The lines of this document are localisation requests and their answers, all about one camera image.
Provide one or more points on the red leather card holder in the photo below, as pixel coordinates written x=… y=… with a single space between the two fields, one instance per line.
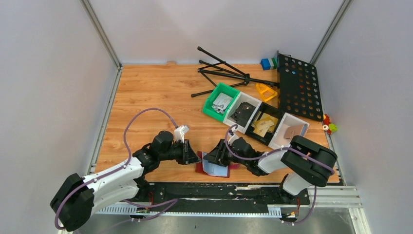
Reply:
x=207 y=168

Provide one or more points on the colourful small toy pile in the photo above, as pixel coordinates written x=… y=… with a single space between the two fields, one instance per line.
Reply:
x=328 y=126

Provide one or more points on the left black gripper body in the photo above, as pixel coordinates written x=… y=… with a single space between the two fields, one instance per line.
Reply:
x=182 y=158

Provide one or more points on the brown leather card pouch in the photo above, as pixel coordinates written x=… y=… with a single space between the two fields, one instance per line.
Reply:
x=296 y=130

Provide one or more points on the black perforated metal panel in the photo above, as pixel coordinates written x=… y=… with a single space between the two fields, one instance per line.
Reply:
x=299 y=88

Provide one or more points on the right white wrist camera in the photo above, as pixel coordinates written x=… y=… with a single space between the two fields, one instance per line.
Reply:
x=232 y=136

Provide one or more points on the white bin at end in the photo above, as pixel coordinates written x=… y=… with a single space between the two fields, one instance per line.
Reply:
x=289 y=126

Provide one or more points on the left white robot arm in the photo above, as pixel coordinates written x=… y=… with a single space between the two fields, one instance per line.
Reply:
x=79 y=198

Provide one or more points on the black plastic bin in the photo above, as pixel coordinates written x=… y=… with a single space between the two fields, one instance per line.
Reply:
x=271 y=110

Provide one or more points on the yellow plastic triangle piece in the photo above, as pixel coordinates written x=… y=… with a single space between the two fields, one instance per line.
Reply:
x=266 y=93

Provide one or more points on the white bin with black parts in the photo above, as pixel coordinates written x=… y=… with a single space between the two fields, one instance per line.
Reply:
x=242 y=97

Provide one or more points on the green plastic bin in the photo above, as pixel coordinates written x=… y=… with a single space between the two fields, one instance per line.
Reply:
x=220 y=88

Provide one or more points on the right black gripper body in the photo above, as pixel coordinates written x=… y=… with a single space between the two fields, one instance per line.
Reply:
x=229 y=157

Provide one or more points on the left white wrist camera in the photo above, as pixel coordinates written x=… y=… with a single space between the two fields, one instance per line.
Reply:
x=180 y=132

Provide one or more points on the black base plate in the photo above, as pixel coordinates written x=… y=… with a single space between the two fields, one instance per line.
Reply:
x=220 y=197

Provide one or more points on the black parts in bin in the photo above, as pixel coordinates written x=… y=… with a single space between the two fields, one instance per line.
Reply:
x=243 y=113

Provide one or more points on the grey metal parts in bin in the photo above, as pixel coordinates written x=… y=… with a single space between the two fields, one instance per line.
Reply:
x=221 y=103

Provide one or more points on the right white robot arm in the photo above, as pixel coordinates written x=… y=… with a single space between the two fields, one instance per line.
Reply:
x=311 y=163

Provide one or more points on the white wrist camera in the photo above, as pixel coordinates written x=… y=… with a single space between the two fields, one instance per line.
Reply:
x=232 y=136
x=180 y=132

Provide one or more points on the black folding tripod stand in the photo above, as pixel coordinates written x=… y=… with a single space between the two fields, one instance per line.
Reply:
x=226 y=70

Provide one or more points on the blue toy block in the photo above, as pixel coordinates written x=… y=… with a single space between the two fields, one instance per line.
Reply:
x=267 y=64

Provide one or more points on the green toy block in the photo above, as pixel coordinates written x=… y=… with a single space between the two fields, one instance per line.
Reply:
x=275 y=63

